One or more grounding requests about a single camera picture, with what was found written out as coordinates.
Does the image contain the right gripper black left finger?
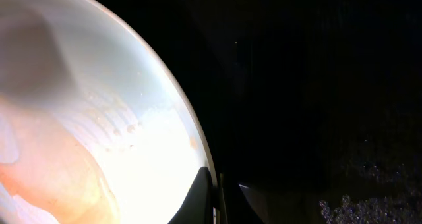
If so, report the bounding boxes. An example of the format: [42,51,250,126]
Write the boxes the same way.
[169,167,213,224]

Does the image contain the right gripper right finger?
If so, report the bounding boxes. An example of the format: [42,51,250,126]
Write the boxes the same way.
[239,183,271,224]

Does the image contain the light green plate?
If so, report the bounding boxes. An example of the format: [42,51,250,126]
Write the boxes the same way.
[1,0,220,224]

